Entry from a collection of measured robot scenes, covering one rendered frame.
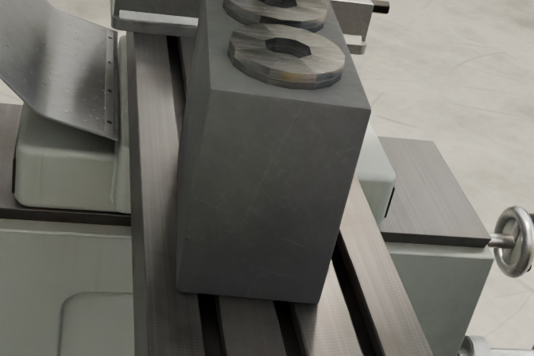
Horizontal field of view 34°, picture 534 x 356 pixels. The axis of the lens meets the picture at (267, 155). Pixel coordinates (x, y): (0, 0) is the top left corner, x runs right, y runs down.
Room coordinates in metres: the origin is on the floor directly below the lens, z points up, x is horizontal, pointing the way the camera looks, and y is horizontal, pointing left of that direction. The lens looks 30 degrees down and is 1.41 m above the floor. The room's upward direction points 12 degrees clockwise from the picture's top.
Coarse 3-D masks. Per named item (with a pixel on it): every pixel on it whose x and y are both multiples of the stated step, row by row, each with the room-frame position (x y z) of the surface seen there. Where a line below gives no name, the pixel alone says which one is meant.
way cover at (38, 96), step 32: (0, 0) 1.03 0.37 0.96; (32, 0) 1.13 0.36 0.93; (0, 32) 0.95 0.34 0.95; (32, 32) 1.04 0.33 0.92; (64, 32) 1.12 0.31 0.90; (96, 32) 1.17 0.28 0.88; (0, 64) 0.89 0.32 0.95; (32, 64) 0.96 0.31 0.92; (64, 64) 1.02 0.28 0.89; (96, 64) 1.07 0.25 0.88; (32, 96) 0.89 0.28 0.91; (64, 96) 0.94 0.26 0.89; (96, 128) 0.90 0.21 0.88
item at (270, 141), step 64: (256, 0) 0.71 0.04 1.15; (320, 0) 0.74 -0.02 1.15; (192, 64) 0.75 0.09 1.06; (256, 64) 0.58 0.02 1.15; (320, 64) 0.60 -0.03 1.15; (192, 128) 0.64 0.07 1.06; (256, 128) 0.56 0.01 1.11; (320, 128) 0.57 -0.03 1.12; (192, 192) 0.56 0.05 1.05; (256, 192) 0.56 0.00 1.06; (320, 192) 0.57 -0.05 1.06; (192, 256) 0.55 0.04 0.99; (256, 256) 0.56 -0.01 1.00; (320, 256) 0.57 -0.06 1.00
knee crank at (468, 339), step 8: (472, 336) 1.07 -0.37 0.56; (480, 336) 1.08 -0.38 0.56; (464, 344) 1.07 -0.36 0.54; (472, 344) 1.05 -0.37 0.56; (480, 344) 1.05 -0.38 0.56; (488, 344) 1.06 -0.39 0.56; (464, 352) 1.05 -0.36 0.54; (472, 352) 1.04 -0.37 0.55; (480, 352) 1.04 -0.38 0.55; (488, 352) 1.05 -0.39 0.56; (496, 352) 1.07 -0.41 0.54; (504, 352) 1.07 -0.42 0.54; (512, 352) 1.07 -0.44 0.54; (520, 352) 1.08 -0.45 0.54; (528, 352) 1.08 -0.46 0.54
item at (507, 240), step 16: (512, 208) 1.24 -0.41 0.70; (496, 224) 1.26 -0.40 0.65; (512, 224) 1.23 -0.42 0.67; (528, 224) 1.19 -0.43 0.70; (496, 240) 1.20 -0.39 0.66; (512, 240) 1.21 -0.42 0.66; (528, 240) 1.17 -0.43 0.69; (496, 256) 1.23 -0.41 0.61; (512, 256) 1.20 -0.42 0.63; (528, 256) 1.16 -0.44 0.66; (512, 272) 1.17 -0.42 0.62
